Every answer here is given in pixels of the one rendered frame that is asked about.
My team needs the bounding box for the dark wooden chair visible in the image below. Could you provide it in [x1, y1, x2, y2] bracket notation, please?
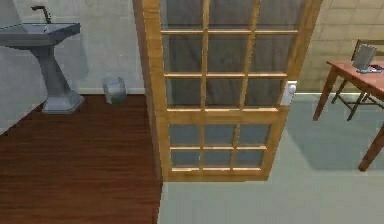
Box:
[330, 39, 384, 122]

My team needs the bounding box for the grey pedestal sink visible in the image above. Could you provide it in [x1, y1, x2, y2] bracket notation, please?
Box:
[0, 22, 86, 115]

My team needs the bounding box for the wooden glass-paned door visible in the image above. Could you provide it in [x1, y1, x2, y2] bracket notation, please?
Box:
[132, 0, 324, 183]

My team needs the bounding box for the black sink faucet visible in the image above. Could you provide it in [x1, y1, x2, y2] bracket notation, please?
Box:
[31, 5, 53, 25]

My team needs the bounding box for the grey translucent waste bin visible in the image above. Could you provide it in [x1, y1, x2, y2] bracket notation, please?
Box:
[102, 76, 128, 105]

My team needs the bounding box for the red-brown wooden table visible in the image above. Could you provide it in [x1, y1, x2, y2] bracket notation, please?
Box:
[312, 60, 384, 173]

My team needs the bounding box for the white door knob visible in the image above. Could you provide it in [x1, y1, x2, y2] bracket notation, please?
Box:
[281, 80, 298, 107]

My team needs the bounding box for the grey open laptop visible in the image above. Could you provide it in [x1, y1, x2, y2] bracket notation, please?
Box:
[352, 43, 383, 74]

